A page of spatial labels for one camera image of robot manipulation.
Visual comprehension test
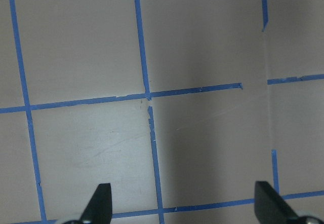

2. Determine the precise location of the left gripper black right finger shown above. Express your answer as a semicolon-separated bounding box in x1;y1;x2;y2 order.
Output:
254;181;303;224

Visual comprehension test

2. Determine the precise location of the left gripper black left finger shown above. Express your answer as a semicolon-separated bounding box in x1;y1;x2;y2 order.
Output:
78;183;112;224

